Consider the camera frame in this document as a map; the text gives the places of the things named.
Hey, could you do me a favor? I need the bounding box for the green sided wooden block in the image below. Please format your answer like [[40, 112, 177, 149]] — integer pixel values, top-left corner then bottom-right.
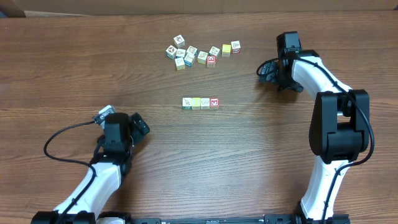
[[182, 98, 192, 110]]

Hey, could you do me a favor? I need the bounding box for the letter L wooden block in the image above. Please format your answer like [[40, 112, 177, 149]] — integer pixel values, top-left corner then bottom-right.
[[192, 97, 201, 110]]

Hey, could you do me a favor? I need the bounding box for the white wooden block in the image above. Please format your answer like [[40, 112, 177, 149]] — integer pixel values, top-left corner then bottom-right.
[[200, 98, 210, 110]]

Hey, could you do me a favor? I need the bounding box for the red letter wooden block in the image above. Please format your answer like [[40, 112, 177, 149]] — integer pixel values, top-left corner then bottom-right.
[[210, 98, 220, 110]]

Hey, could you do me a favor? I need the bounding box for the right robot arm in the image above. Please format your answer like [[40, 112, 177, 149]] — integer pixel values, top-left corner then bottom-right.
[[256, 31, 374, 223]]

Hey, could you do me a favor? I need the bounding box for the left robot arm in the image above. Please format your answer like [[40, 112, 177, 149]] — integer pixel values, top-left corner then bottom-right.
[[31, 113, 150, 224]]

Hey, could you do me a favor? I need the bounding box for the far right white block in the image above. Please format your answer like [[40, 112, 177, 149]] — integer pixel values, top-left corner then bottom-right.
[[231, 40, 241, 54]]

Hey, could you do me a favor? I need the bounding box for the yellow top wooden block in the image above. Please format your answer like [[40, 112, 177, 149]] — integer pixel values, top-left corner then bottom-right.
[[221, 44, 231, 57]]

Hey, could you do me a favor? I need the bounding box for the white tilted picture block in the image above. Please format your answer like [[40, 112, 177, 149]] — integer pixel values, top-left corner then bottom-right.
[[209, 46, 220, 57]]

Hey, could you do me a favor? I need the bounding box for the red face wooden block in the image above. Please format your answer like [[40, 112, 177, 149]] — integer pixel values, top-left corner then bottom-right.
[[206, 55, 216, 68]]

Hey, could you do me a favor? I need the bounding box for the soccer ball wooden block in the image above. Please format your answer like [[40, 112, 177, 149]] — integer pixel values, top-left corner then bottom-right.
[[165, 45, 177, 59]]

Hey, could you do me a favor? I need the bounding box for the ice cream wooden block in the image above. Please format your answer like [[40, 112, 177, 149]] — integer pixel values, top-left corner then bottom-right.
[[176, 49, 187, 58]]

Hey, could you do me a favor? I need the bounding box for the blue sided picture block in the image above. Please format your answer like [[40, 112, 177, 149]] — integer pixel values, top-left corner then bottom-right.
[[187, 45, 198, 57]]

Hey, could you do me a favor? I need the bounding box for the sailboat blue wooden block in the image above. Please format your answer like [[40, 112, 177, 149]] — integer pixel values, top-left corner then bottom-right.
[[184, 53, 195, 67]]

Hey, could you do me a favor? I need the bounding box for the top red picture block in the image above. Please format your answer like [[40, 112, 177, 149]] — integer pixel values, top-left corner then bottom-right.
[[174, 35, 185, 49]]

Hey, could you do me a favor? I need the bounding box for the cardboard panel at back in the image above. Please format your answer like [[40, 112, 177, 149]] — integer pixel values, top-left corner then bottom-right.
[[14, 0, 397, 15]]

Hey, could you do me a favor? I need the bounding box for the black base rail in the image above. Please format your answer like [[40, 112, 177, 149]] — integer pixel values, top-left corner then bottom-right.
[[124, 213, 351, 224]]

